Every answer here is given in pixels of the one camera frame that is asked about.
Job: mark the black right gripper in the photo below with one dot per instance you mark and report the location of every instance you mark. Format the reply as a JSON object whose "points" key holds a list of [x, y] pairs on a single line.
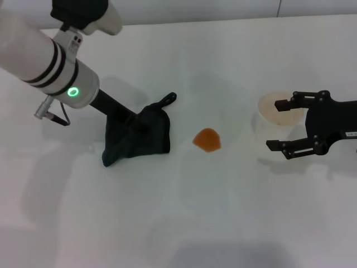
{"points": [[334, 117]]}

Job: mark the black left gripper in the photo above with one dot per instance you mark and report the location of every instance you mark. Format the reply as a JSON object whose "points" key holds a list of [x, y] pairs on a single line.
{"points": [[111, 107]]}

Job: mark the white paper cup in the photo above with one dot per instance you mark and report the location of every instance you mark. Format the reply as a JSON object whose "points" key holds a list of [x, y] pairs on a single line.
{"points": [[267, 123]]}

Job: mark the dark blue rag with loop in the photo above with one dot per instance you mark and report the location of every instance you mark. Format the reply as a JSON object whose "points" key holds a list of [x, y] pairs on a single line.
{"points": [[145, 136]]}

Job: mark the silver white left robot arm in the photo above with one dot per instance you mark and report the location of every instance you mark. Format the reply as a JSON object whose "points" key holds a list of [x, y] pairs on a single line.
{"points": [[36, 58]]}

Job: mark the brown liquid stain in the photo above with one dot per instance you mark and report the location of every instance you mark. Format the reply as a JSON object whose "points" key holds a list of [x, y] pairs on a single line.
{"points": [[207, 141]]}

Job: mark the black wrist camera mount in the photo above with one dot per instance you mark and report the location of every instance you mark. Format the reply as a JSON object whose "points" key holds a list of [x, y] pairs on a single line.
{"points": [[75, 12]]}

